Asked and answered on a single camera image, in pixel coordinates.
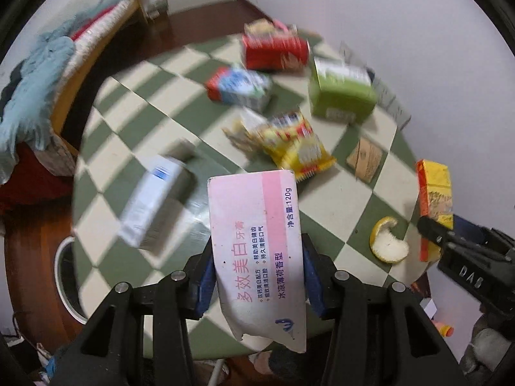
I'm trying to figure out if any yellow orange box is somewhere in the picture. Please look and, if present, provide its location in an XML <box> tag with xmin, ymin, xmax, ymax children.
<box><xmin>415</xmin><ymin>159</ymin><xmax>455</xmax><ymax>263</ymax></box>

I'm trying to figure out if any orange peel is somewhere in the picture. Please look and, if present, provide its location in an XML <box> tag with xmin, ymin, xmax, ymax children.
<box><xmin>369</xmin><ymin>216</ymin><xmax>409</xmax><ymax>264</ymax></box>

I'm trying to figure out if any pink white toothpaste box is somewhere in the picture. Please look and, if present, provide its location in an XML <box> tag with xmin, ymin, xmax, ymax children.
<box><xmin>207</xmin><ymin>170</ymin><xmax>306</xmax><ymax>353</ymax></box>

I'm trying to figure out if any white blue carton box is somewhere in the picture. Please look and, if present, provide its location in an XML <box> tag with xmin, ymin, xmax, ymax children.
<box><xmin>118</xmin><ymin>155</ymin><xmax>193</xmax><ymax>250</ymax></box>

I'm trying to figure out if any brown cardboard piece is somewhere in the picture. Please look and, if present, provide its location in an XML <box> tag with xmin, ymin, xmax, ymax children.
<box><xmin>346</xmin><ymin>137</ymin><xmax>383</xmax><ymax>183</ymax></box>

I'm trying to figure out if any yellow snack bag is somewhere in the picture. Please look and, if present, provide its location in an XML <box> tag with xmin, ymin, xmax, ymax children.
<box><xmin>250</xmin><ymin>111</ymin><xmax>336</xmax><ymax>182</ymax></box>

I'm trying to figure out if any white wrapper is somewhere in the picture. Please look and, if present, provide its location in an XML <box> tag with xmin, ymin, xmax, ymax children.
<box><xmin>223</xmin><ymin>107</ymin><xmax>266</xmax><ymax>153</ymax></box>

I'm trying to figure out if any green tissue box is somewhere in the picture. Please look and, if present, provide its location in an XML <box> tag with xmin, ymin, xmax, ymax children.
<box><xmin>308</xmin><ymin>57</ymin><xmax>378</xmax><ymax>124</ymax></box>

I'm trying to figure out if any white round trash bin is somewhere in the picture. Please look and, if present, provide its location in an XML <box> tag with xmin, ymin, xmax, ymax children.
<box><xmin>53</xmin><ymin>236</ymin><xmax>87</xmax><ymax>325</ymax></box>

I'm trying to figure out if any orange cap bottle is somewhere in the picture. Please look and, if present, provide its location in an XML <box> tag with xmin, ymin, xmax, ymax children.
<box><xmin>433</xmin><ymin>321</ymin><xmax>454</xmax><ymax>338</ymax></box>

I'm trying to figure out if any checkered green white tablecloth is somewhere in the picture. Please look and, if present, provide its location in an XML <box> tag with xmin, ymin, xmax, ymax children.
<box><xmin>73</xmin><ymin>35</ymin><xmax>427</xmax><ymax>316</ymax></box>

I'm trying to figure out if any red blue milk carton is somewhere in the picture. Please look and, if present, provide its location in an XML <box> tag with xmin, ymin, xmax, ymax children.
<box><xmin>204</xmin><ymin>66</ymin><xmax>273</xmax><ymax>113</ymax></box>

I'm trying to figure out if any pink toy pile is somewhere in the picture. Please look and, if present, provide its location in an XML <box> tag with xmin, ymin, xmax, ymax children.
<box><xmin>244</xmin><ymin>18</ymin><xmax>298</xmax><ymax>37</ymax></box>

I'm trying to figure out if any light blue blanket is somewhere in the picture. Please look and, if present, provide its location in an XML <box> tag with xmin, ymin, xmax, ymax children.
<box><xmin>1</xmin><ymin>0</ymin><xmax>130</xmax><ymax>166</ymax></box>

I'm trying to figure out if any wooden bed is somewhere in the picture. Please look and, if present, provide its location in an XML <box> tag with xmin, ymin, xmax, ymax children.
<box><xmin>34</xmin><ymin>0</ymin><xmax>146</xmax><ymax>177</ymax></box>

